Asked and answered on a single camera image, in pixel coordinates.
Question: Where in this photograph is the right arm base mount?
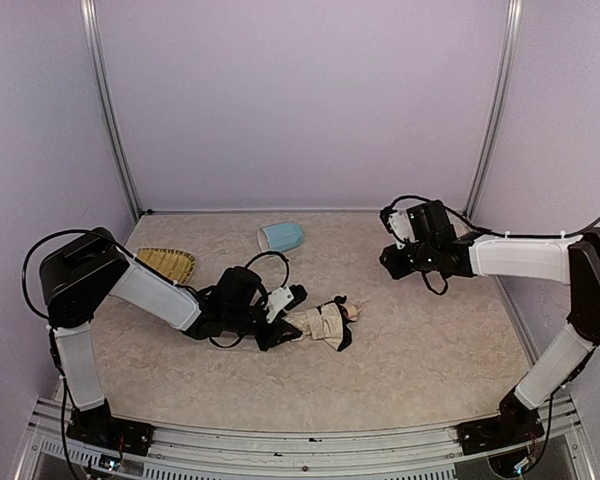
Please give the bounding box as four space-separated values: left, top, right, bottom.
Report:
456 414 545 455

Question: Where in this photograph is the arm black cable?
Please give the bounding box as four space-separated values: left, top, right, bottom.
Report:
244 250 292 291
389 194 481 236

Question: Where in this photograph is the woven bamboo tray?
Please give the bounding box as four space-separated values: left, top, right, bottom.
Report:
136 248 196 284

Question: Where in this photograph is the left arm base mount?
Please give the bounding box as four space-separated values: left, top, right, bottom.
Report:
66 412 154 456

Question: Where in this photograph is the aluminium front rail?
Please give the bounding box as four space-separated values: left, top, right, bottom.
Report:
7 395 600 479

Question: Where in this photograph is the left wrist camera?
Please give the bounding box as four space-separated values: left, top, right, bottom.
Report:
266 284 308 324

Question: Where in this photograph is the left aluminium corner post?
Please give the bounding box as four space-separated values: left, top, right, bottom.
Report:
80 0 143 223

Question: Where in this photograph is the aluminium corner post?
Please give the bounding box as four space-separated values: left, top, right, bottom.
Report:
80 0 143 223
464 0 523 218

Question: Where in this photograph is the beige folding umbrella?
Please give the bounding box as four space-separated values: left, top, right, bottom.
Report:
284 296 364 352

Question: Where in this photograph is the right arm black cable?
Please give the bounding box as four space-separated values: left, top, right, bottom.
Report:
389 194 481 236

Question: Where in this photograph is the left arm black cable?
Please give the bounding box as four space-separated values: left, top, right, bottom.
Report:
244 250 292 291

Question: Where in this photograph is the right aluminium corner post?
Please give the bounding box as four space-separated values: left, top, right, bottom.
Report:
464 0 523 218

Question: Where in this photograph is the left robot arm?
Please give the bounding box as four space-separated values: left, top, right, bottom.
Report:
39 227 307 439

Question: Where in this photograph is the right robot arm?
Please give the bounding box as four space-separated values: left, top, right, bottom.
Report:
379 196 600 435

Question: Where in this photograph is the light blue mug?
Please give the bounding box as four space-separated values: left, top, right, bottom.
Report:
257 222 305 253

